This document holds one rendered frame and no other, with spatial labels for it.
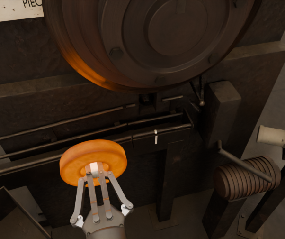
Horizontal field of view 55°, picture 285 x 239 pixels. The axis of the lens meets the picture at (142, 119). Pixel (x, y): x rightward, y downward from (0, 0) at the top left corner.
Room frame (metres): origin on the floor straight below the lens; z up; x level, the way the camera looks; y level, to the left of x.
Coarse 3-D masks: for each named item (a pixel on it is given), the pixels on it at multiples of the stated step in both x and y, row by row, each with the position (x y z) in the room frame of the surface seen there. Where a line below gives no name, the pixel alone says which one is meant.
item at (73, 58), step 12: (48, 0) 0.50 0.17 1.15; (60, 0) 0.50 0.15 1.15; (48, 12) 0.49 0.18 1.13; (60, 12) 0.50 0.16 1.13; (252, 12) 0.61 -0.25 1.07; (48, 24) 0.49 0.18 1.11; (60, 24) 0.50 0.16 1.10; (60, 36) 0.50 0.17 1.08; (240, 36) 0.60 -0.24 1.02; (60, 48) 0.50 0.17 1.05; (72, 48) 0.50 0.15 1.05; (72, 60) 0.50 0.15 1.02; (84, 72) 0.51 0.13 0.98; (204, 72) 0.58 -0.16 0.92; (108, 84) 0.52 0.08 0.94; (120, 84) 0.53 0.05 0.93; (180, 84) 0.57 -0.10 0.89
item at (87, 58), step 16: (64, 0) 0.49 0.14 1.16; (80, 0) 0.48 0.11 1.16; (96, 0) 0.48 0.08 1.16; (64, 16) 0.48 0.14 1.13; (80, 16) 0.48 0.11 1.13; (96, 16) 0.48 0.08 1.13; (80, 32) 0.49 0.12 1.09; (96, 32) 0.48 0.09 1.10; (80, 48) 0.49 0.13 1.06; (96, 48) 0.48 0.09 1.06; (96, 64) 0.50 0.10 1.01; (112, 64) 0.49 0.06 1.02; (112, 80) 0.50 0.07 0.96; (128, 80) 0.51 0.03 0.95
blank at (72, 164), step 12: (84, 144) 0.36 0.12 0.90; (96, 144) 0.36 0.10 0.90; (108, 144) 0.37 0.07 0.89; (72, 156) 0.34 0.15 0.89; (84, 156) 0.34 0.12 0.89; (96, 156) 0.34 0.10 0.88; (108, 156) 0.35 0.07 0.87; (120, 156) 0.36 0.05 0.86; (60, 168) 0.33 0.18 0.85; (72, 168) 0.33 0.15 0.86; (84, 168) 0.36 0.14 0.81; (108, 168) 0.35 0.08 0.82; (120, 168) 0.36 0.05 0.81; (72, 180) 0.33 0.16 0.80; (96, 180) 0.34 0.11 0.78
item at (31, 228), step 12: (0, 192) 0.35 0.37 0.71; (0, 204) 0.34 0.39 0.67; (12, 204) 0.35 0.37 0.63; (0, 216) 0.32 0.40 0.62; (12, 216) 0.33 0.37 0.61; (24, 216) 0.33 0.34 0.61; (0, 228) 0.30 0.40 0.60; (12, 228) 0.30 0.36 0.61; (24, 228) 0.30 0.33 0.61; (36, 228) 0.29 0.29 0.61
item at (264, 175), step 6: (216, 144) 0.59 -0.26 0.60; (216, 150) 0.57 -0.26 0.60; (222, 150) 0.56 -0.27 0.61; (228, 156) 0.55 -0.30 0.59; (234, 156) 0.55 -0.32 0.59; (234, 162) 0.54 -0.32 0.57; (240, 162) 0.53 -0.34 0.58; (246, 168) 0.52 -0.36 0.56; (252, 168) 0.51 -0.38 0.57; (258, 174) 0.50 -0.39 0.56; (264, 174) 0.49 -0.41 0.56; (270, 180) 0.47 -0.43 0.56
